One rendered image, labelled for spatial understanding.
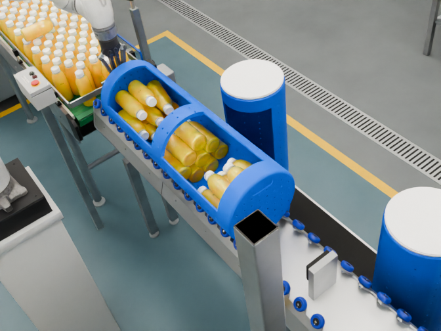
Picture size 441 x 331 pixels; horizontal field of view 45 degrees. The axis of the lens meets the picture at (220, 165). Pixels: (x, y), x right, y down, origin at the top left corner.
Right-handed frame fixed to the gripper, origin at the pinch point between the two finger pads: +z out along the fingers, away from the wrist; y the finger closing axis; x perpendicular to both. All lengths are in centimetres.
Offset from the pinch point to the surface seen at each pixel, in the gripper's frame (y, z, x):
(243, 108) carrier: -36, 18, 35
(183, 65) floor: -102, 116, -136
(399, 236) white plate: -29, 12, 123
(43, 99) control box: 27.5, 11.8, -28.0
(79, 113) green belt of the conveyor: 15.3, 26.1, -25.8
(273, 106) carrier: -48, 20, 41
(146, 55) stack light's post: -38, 34, -54
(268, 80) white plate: -52, 12, 33
